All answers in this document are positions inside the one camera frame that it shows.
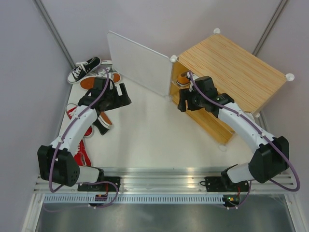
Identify overturned grey sneaker orange sole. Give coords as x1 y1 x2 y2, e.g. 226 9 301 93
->
80 72 121 90

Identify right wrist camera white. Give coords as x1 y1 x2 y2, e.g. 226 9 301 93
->
186 71 198 92

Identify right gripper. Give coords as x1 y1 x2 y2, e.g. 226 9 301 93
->
177 87 206 112

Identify black sneaker on side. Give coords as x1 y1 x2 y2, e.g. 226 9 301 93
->
93 112 113 135

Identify white slotted cable duct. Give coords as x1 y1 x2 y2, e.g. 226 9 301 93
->
43 194 224 204

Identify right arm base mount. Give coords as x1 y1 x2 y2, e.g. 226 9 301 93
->
199 176 249 193

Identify wooden shoe cabinet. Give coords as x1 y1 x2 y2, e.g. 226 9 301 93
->
168 28 295 147

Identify white cabinet door panel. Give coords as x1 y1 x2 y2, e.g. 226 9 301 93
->
107 31 173 97

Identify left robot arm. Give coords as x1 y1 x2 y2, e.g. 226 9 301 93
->
37 76 131 192

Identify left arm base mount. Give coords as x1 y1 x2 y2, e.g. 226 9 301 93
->
77 176 121 193

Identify black sneaker white laces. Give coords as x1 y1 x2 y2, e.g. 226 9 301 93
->
67 57 101 84

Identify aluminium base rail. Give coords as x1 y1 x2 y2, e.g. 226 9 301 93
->
33 167 296 194

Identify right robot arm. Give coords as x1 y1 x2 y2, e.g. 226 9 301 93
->
178 72 289 191

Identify red sneaker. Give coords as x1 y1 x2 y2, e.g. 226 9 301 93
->
66 103 94 139
74 139 92 166

